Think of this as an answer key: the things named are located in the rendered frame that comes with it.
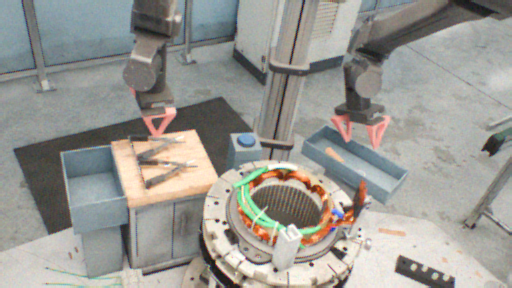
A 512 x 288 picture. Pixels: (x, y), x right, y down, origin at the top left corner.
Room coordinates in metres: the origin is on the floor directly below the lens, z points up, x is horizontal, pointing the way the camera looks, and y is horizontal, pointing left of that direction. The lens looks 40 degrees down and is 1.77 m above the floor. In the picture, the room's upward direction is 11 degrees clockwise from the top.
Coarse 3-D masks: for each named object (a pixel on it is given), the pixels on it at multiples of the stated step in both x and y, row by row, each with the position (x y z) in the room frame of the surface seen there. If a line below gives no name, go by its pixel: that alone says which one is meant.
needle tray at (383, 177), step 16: (320, 128) 0.98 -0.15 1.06; (304, 144) 0.91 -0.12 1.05; (320, 144) 0.96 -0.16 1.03; (336, 144) 0.97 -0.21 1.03; (352, 144) 0.95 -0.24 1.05; (320, 160) 0.88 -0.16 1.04; (336, 160) 0.86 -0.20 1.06; (352, 160) 0.92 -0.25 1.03; (368, 160) 0.92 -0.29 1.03; (384, 160) 0.90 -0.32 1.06; (336, 176) 0.86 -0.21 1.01; (352, 176) 0.83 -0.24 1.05; (368, 176) 0.87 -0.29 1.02; (384, 176) 0.88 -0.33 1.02; (400, 176) 0.88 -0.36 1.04; (352, 192) 0.84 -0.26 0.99; (368, 192) 0.80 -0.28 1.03; (384, 192) 0.79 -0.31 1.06
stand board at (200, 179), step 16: (112, 144) 0.76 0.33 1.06; (128, 144) 0.77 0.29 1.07; (144, 144) 0.78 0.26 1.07; (160, 144) 0.79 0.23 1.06; (176, 144) 0.80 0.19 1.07; (192, 144) 0.81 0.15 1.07; (128, 160) 0.72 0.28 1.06; (176, 160) 0.75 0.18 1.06; (208, 160) 0.77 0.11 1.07; (128, 176) 0.67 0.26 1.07; (144, 176) 0.68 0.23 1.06; (176, 176) 0.70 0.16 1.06; (192, 176) 0.71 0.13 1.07; (208, 176) 0.72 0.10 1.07; (128, 192) 0.63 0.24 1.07; (160, 192) 0.65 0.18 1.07; (176, 192) 0.66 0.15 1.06; (192, 192) 0.68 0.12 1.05
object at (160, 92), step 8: (160, 72) 0.75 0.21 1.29; (160, 80) 0.75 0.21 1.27; (152, 88) 0.74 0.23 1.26; (160, 88) 0.75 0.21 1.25; (168, 88) 0.77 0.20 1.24; (144, 96) 0.72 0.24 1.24; (152, 96) 0.73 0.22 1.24; (160, 96) 0.73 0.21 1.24; (168, 96) 0.74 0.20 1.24; (144, 104) 0.70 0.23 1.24; (168, 104) 0.73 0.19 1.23
